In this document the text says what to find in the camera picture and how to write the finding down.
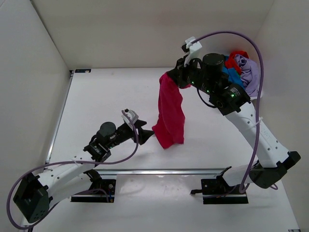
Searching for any white plastic laundry basket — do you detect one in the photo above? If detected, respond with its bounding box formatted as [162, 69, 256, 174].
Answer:
[250, 90, 264, 101]

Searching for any crimson red t-shirt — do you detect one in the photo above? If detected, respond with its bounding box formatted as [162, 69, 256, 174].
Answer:
[152, 73, 185, 149]

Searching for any red t-shirt in basket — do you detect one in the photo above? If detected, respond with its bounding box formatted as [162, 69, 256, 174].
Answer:
[225, 50, 249, 75]

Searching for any blue t-shirt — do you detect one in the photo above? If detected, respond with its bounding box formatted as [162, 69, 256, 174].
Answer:
[222, 53, 245, 89]

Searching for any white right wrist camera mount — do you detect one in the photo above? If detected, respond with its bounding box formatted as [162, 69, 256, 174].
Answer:
[182, 37, 202, 67]

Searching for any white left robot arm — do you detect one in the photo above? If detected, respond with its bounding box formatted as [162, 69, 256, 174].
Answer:
[13, 119, 154, 223]

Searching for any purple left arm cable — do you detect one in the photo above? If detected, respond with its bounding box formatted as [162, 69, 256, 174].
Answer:
[6, 110, 139, 229]

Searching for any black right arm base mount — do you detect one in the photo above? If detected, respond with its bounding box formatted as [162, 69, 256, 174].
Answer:
[190, 166, 249, 204]

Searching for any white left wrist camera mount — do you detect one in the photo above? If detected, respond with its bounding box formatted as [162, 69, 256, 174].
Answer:
[121, 109, 139, 126]

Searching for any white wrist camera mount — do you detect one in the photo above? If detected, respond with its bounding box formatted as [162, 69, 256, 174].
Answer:
[121, 109, 139, 126]
[182, 37, 202, 67]

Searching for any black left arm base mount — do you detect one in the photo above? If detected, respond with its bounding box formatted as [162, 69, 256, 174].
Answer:
[70, 170, 116, 203]

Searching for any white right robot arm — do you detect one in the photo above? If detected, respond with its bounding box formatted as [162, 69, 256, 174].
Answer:
[168, 53, 301, 194]

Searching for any aluminium table edge rail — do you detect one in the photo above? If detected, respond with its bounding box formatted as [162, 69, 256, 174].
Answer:
[96, 169, 224, 175]

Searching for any lavender t-shirt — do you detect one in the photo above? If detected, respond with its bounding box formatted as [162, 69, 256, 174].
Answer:
[235, 55, 260, 97]

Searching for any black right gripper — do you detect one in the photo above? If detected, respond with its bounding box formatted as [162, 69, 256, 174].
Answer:
[167, 55, 214, 95]

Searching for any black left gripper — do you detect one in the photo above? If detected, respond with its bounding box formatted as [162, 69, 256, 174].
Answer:
[109, 117, 155, 146]

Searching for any aluminium left side rail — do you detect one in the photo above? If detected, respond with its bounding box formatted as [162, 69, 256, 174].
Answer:
[45, 70, 74, 164]

